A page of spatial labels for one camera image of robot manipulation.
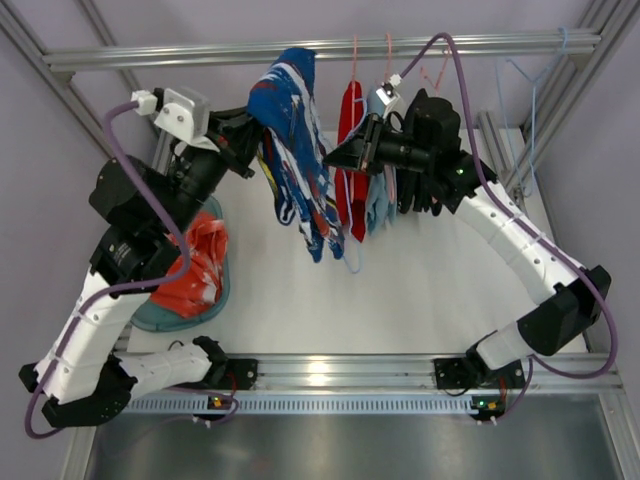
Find left aluminium frame strut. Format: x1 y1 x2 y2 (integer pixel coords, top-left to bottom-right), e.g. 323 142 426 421
0 0 176 201

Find red white garment in basket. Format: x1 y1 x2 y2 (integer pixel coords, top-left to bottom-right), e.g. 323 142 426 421
150 211 229 319

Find empty blue hanger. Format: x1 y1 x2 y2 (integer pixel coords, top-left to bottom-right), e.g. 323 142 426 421
493 25 571 197

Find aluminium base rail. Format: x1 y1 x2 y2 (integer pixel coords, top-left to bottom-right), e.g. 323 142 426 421
112 352 621 396

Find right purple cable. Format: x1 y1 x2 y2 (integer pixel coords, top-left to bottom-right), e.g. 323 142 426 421
397 32 619 426

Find blue patterned trousers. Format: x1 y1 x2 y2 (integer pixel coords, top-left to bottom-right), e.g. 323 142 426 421
247 47 344 263

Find light blue trousers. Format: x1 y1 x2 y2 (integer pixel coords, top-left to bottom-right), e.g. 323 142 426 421
364 84 400 235

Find purple cable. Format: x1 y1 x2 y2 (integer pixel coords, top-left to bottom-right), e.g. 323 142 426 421
397 32 619 426
23 102 241 441

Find black trousers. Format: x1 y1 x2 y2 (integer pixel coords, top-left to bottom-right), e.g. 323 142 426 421
396 88 442 217

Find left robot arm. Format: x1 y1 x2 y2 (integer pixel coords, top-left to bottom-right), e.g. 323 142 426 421
19 108 263 433

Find red trousers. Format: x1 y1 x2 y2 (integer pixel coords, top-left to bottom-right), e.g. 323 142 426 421
334 83 369 241

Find right aluminium frame strut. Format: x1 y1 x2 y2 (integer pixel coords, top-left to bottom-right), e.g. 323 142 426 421
474 0 640 351

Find light blue wire hanger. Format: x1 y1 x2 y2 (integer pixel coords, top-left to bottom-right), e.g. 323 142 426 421
342 97 367 274

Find slotted cable duct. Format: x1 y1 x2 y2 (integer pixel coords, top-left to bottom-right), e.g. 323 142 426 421
124 393 504 415

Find aluminium hanging rail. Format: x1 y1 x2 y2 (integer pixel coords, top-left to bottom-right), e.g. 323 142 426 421
45 28 602 72

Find teal plastic basket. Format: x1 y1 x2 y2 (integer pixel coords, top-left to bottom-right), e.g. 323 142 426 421
131 197 231 333

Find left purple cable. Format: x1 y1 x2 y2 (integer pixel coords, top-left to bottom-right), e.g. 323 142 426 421
23 102 241 441

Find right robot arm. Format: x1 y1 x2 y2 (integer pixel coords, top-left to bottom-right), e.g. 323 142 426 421
325 91 611 390

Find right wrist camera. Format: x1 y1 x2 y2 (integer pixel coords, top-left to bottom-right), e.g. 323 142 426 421
375 73 406 119

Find aluminium frame strut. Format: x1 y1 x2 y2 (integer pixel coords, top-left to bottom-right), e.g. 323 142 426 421
474 0 640 351
0 0 176 201

